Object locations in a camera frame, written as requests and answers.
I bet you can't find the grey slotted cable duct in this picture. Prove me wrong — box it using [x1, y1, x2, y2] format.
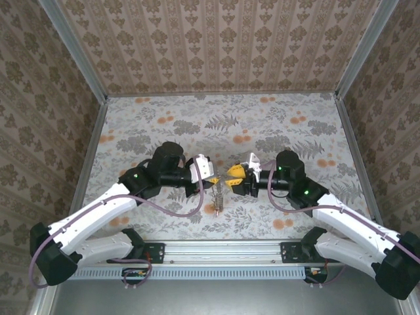
[70, 264, 331, 280]

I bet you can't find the metal keyring chain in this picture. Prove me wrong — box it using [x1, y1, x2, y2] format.
[211, 183, 227, 218]

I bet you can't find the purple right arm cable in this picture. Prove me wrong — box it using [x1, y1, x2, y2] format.
[261, 159, 420, 286]

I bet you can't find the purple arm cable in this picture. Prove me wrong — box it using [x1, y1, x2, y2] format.
[261, 159, 420, 286]
[28, 156, 206, 291]

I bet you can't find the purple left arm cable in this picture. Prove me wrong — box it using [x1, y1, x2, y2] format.
[28, 156, 206, 291]

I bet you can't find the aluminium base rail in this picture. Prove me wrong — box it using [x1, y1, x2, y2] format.
[144, 241, 309, 265]

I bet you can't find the black control box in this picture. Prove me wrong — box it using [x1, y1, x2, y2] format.
[304, 266, 329, 284]
[121, 267, 149, 285]

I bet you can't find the aluminium side rail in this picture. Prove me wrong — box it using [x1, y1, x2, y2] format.
[64, 98, 110, 232]
[333, 94, 389, 238]

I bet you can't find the aluminium corner post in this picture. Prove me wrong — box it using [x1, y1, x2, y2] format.
[334, 0, 400, 99]
[36, 0, 109, 104]

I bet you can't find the floral patterned table cover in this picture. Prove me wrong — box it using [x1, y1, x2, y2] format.
[81, 93, 378, 241]

